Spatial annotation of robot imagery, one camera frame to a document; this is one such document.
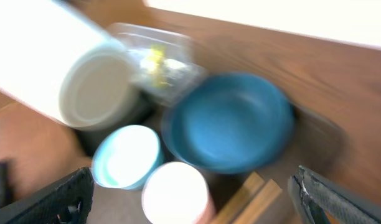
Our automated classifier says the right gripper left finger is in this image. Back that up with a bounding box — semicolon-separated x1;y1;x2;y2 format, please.
0;167;95;224

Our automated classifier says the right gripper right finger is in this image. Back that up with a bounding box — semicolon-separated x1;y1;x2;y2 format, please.
288;166;381;224

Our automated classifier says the pink cup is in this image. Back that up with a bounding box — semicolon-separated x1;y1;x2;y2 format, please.
141;162;215;224

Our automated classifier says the yellow snack wrapper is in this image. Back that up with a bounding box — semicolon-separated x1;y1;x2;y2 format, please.
148;45;168;88

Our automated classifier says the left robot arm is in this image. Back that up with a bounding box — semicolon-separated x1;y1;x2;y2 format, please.
0;0;139;129

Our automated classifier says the clear plastic waste bin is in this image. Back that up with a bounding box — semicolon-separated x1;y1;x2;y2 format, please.
107;23;207;105

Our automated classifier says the right wooden chopstick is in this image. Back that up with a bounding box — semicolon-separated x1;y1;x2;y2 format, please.
233;180;282;224

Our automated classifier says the wooden chopstick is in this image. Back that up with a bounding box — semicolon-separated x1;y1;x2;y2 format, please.
210;172;265;224
233;180;282;224

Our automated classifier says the brown serving tray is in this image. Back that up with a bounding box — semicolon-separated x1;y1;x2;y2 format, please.
87;105;346;224

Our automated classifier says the light blue rice bowl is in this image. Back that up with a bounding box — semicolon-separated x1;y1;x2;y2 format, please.
91;125;164;190

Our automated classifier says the left wooden chopstick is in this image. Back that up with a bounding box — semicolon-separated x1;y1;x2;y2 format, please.
210;172;265;224

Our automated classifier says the dark blue bowl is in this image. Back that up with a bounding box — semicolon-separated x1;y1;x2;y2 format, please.
161;72;295;174

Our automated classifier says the black tray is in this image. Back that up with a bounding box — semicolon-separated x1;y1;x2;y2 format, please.
73;93;158;157

